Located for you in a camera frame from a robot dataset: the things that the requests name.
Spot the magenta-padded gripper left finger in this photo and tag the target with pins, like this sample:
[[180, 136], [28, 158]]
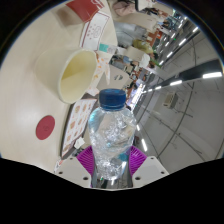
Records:
[[74, 170]]

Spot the clear blue-capped water bottle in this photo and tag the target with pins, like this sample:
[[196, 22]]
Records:
[[111, 133]]

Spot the red and white paper placemat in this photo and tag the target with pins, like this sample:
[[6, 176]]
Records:
[[94, 30]]

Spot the food picture menu sheet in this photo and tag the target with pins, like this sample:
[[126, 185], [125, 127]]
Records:
[[77, 123]]

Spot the ceiling light group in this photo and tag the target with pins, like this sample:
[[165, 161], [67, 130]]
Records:
[[181, 60]]

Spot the cream paper cup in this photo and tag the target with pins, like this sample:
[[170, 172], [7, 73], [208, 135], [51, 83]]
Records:
[[71, 75]]

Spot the flat round red coaster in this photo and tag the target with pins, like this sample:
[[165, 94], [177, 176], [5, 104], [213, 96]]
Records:
[[45, 127]]

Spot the white ceiling air conditioner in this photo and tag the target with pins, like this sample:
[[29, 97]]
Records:
[[171, 100]]

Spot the red paper box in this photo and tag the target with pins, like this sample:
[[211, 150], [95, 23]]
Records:
[[85, 8]]

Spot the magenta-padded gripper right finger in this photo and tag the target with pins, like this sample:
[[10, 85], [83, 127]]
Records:
[[146, 168]]

